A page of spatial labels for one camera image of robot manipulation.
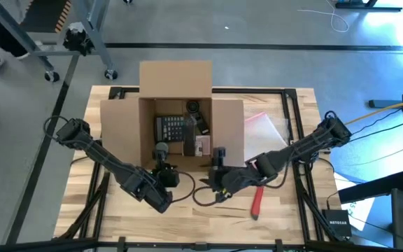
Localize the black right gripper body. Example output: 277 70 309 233
218 167 258 196

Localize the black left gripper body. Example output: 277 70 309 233
151 163 181 189

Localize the pink white card packet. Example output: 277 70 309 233
194 135 211 157

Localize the black calculator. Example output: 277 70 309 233
155 115 185 144

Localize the red box cutter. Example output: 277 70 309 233
250 185 266 221

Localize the pink mesh zipper pouch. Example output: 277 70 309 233
243 111 290 165

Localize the black webcam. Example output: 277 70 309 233
185 100 211 137

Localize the brown cardboard box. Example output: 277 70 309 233
99 59 246 173

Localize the white printed paper sheet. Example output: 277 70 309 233
333 171 376 232

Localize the grey metal rolling cart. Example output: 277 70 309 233
0 0 118 82

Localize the black desk leg beam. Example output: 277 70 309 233
337 170 403 204

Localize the black tangled device bundle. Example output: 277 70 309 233
63 21 94 57

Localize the black yellow striped mat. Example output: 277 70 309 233
19 0 72 34

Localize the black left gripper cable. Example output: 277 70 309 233
171 170 196 204

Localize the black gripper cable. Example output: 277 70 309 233
171 170 196 204
192 185 220 207

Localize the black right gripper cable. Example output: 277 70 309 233
192 185 220 207

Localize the black aluminium table frame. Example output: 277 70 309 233
0 86 403 252

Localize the black Netgear network switch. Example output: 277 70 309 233
322 209 353 238

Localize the thin black floor cable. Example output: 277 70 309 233
348 108 403 137
343 148 403 167
346 123 403 143

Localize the white floor cable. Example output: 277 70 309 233
296 0 350 34

